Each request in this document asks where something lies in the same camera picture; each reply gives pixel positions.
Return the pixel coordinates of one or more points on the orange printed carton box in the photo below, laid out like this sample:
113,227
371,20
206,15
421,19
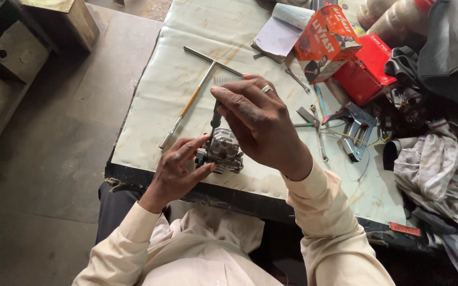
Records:
326,43

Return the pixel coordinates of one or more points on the blue pen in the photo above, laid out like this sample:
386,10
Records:
320,101

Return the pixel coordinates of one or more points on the person's right hand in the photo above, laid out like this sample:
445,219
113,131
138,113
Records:
264,127

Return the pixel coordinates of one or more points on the person's left hand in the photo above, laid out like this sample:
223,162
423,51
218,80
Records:
169,170

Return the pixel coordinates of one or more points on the white paper notebook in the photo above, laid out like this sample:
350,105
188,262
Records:
276,35

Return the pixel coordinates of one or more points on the person's dark trousers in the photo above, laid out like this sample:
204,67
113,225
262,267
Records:
113,210

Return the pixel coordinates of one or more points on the steel pliers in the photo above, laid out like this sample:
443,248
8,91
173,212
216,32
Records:
317,127

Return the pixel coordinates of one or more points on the person's cream shirt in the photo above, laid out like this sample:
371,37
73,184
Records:
209,250

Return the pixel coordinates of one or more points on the dirty white rag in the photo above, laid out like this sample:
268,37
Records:
431,170

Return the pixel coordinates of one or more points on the pale vinyl table cover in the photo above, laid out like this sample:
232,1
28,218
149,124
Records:
165,79

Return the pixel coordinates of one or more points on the grey metal carburetor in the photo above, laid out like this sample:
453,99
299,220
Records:
223,151

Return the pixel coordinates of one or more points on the grey metal bracket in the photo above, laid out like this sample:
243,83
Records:
356,131

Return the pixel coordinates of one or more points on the grey stone block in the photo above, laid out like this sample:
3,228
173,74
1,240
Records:
20,51

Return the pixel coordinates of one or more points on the small steel spanner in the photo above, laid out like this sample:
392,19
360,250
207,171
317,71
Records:
297,80

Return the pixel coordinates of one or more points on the red carton box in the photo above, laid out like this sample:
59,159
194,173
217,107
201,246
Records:
366,69

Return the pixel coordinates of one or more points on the black bag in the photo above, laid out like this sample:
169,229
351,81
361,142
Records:
451,47

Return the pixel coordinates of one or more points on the wooden box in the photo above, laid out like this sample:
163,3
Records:
74,20

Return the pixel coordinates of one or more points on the orange tag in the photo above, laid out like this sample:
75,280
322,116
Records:
405,229

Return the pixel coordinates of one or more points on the black throttle slide with spring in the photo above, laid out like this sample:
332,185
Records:
215,117

